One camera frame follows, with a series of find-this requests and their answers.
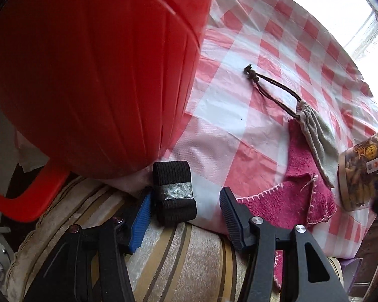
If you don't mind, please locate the magenta knit glove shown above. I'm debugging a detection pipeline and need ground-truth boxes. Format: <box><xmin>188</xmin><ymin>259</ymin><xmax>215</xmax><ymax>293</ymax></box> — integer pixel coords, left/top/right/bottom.
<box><xmin>273</xmin><ymin>250</ymin><xmax>283</xmax><ymax>290</ymax></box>
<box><xmin>238</xmin><ymin>120</ymin><xmax>337</xmax><ymax>228</ymax></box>

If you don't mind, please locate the grey drawstring pouch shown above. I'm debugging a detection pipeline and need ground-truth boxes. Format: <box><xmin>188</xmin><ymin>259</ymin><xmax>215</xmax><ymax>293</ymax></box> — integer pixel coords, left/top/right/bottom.
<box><xmin>244</xmin><ymin>64</ymin><xmax>339</xmax><ymax>188</ymax></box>

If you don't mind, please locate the black elastic band roll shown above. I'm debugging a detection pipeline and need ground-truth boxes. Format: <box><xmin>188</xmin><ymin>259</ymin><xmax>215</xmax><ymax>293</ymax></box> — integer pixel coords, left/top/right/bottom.
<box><xmin>151</xmin><ymin>161</ymin><xmax>197</xmax><ymax>226</ymax></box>

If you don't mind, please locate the glass jar with metal lid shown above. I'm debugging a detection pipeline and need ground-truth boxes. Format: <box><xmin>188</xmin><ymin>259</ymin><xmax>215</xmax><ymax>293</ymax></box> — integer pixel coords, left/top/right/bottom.
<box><xmin>338</xmin><ymin>133</ymin><xmax>378</xmax><ymax>212</ymax></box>

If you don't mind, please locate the purple cardboard box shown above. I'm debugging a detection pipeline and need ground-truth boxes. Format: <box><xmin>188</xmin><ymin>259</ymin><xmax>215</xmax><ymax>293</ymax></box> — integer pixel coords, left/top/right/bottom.
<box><xmin>339</xmin><ymin>258</ymin><xmax>363</xmax><ymax>293</ymax></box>

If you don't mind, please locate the striped velvet cushion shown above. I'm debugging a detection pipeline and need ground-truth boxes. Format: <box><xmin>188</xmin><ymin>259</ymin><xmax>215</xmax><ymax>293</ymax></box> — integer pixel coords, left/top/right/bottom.
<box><xmin>4</xmin><ymin>177</ymin><xmax>246</xmax><ymax>301</ymax></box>

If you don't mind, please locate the floral lace curtain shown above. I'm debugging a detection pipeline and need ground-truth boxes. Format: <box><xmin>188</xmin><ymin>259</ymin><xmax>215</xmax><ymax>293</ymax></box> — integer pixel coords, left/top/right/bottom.
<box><xmin>340</xmin><ymin>0</ymin><xmax>378</xmax><ymax>67</ymax></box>

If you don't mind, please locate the red white checkered tablecloth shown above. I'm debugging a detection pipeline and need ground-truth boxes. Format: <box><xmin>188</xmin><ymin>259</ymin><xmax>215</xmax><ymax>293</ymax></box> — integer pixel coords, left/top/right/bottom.
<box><xmin>113</xmin><ymin>0</ymin><xmax>378</xmax><ymax>258</ymax></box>

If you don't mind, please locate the red thermos jug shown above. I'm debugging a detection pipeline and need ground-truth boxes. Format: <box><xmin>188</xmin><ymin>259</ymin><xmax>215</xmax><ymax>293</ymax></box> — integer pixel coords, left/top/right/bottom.
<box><xmin>0</xmin><ymin>0</ymin><xmax>212</xmax><ymax>223</ymax></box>

